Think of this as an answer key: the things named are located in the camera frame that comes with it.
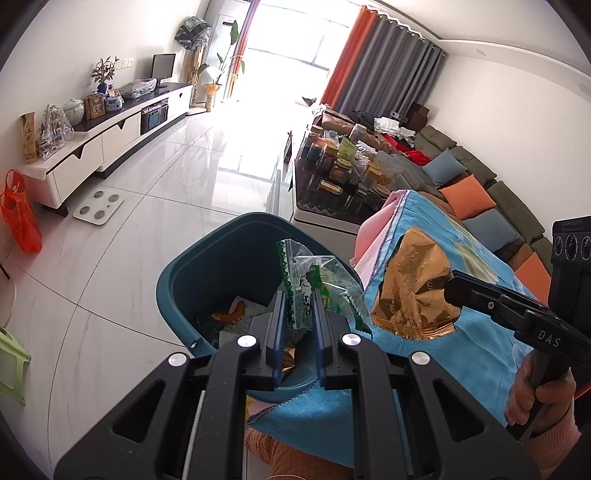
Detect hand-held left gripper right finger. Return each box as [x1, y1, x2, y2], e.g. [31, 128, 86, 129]
[310, 291, 541, 480]

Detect white clothes pile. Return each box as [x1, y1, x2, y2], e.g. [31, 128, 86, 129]
[372, 116, 417, 140]

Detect black monitor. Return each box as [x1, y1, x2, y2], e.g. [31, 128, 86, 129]
[152, 52, 177, 90]

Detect green plastic stool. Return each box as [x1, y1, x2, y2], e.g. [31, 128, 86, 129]
[0, 326, 33, 407]

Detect tall leafy plant in vase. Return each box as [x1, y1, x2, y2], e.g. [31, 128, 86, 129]
[198, 20, 246, 112]

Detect teal plastic trash bin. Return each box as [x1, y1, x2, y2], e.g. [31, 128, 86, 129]
[156, 212, 370, 405]

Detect dark glass coffee table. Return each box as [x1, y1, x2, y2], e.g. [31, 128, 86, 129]
[290, 133, 417, 227]

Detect clear bag with small items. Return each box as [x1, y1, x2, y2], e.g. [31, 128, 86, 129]
[35, 104, 75, 160]

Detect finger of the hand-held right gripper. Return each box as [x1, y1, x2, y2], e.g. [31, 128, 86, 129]
[444, 283, 528, 332]
[449, 270, 551, 313]

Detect clear plastic bag bundle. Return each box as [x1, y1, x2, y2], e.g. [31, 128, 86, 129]
[119, 77, 158, 100]

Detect covered standing fan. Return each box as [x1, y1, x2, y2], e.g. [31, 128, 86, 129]
[175, 16, 212, 89]

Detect green clear snack packet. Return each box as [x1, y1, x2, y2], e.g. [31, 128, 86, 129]
[276, 239, 374, 343]

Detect blue cushion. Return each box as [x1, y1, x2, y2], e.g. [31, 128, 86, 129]
[422, 150, 467, 184]
[461, 209, 520, 253]

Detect person's right hand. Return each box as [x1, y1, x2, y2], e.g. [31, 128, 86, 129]
[503, 353, 578, 428]

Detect white bathroom scale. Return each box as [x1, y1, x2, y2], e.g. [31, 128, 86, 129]
[73, 189, 126, 226]

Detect orange plastic bag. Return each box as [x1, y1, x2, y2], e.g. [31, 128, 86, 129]
[0, 169, 42, 255]

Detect green sectional sofa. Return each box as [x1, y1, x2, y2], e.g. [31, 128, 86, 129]
[318, 108, 555, 296]

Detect white ceramic jar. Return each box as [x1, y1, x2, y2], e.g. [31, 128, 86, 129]
[61, 98, 86, 123]

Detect small plant in blue vase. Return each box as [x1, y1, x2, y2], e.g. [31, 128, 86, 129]
[89, 56, 120, 96]

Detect large window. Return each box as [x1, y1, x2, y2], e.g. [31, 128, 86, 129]
[231, 0, 361, 107]

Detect tall beige paper box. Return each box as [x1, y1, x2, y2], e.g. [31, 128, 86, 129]
[19, 112, 39, 165]

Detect wooden framed picture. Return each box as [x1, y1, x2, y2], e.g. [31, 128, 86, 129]
[83, 93, 107, 121]

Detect blue printed blanket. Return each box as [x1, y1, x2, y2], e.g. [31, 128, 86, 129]
[250, 188, 556, 470]

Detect gold foil wrapper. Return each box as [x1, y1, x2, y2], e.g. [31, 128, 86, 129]
[370, 226, 463, 343]

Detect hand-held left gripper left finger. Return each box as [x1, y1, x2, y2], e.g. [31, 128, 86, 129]
[54, 291, 287, 480]

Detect group of jars and packets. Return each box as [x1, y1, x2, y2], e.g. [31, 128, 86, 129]
[302, 128, 407, 199]

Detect white standing air conditioner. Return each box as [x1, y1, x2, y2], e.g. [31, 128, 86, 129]
[209, 0, 253, 62]

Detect white paper scrap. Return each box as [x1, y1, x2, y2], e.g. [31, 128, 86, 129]
[217, 295, 273, 345]

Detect orange peel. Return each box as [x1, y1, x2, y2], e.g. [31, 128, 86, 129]
[211, 298, 248, 324]

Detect white and black TV cabinet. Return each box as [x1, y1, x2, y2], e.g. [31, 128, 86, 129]
[18, 82, 195, 218]

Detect brown stacked boxes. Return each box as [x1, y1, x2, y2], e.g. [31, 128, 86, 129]
[406, 102, 430, 130]

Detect orange cushion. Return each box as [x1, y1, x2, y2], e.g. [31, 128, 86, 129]
[438, 175, 498, 220]
[512, 251, 553, 306]

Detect person's right forearm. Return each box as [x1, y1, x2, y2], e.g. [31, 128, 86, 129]
[525, 405, 583, 480]

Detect red cloth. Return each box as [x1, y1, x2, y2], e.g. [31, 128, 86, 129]
[385, 134, 433, 165]

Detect orange and grey curtain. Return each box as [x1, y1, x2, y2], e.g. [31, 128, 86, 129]
[320, 4, 449, 121]
[230, 0, 262, 101]

